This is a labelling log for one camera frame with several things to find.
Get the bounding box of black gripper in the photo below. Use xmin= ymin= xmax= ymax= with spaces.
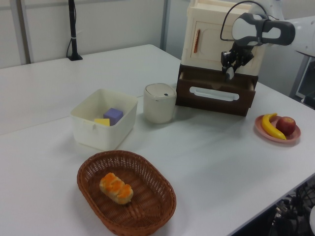
xmin=220 ymin=41 xmax=254 ymax=75

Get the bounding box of small panda toy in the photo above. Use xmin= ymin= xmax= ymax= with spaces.
xmin=225 ymin=66 xmax=235 ymax=82

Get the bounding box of cream wooden cabinet with drawer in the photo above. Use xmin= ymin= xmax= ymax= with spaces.
xmin=181 ymin=0 xmax=268 ymax=76

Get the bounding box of yellow toy banana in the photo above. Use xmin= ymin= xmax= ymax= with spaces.
xmin=261 ymin=113 xmax=287 ymax=141

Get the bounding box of red toy apple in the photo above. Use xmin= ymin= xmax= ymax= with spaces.
xmin=275 ymin=116 xmax=296 ymax=136

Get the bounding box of toy bread loaf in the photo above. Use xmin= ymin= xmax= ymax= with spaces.
xmin=99 ymin=172 xmax=134 ymax=205

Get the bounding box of small cream trash can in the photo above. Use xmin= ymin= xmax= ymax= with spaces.
xmin=143 ymin=83 xmax=177 ymax=124

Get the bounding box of pink plate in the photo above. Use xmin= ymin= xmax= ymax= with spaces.
xmin=254 ymin=114 xmax=302 ymax=146

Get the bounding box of purple foam block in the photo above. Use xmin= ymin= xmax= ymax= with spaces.
xmin=103 ymin=107 xmax=124 ymax=126

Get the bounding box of yellow foam block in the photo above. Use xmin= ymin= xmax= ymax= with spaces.
xmin=94 ymin=118 xmax=111 ymax=127

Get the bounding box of white plastic open bin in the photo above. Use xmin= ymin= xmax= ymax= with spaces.
xmin=70 ymin=88 xmax=138 ymax=151

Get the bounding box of black pole stand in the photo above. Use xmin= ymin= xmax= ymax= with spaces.
xmin=66 ymin=0 xmax=84 ymax=61

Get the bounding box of brown wicker basket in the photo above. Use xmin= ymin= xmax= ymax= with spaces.
xmin=76 ymin=149 xmax=177 ymax=236

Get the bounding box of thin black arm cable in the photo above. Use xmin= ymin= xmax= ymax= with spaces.
xmin=220 ymin=0 xmax=280 ymax=42

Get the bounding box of wooden drawer with white handle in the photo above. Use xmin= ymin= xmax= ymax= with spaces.
xmin=175 ymin=70 xmax=257 ymax=118

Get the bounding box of black cable bundle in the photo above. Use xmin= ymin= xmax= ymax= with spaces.
xmin=270 ymin=181 xmax=315 ymax=236

